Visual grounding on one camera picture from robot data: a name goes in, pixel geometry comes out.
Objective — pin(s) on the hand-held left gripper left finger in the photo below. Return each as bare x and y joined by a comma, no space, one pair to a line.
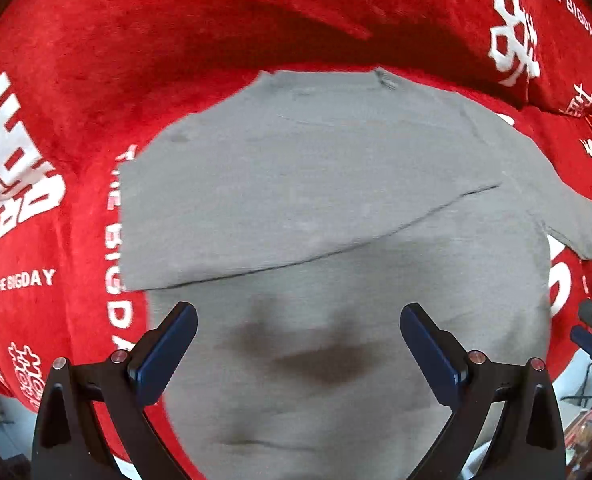
165,352

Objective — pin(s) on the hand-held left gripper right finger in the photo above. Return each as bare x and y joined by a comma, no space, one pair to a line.
433,352

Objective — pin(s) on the grey shirt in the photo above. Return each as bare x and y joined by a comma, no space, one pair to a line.
296,185

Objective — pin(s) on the red printed blanket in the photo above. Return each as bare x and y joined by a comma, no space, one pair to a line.
176,35

